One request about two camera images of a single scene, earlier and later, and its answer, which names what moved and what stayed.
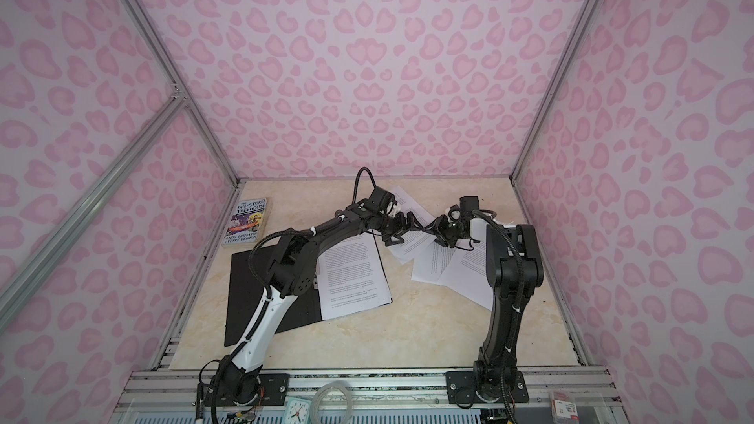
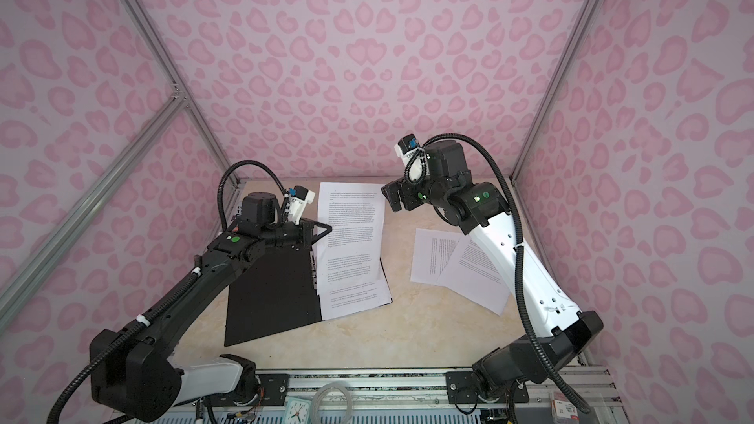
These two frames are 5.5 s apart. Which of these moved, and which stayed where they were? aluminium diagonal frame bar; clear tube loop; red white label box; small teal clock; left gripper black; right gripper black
Moved: left gripper black; right gripper black
Stayed: aluminium diagonal frame bar; small teal clock; clear tube loop; red white label box
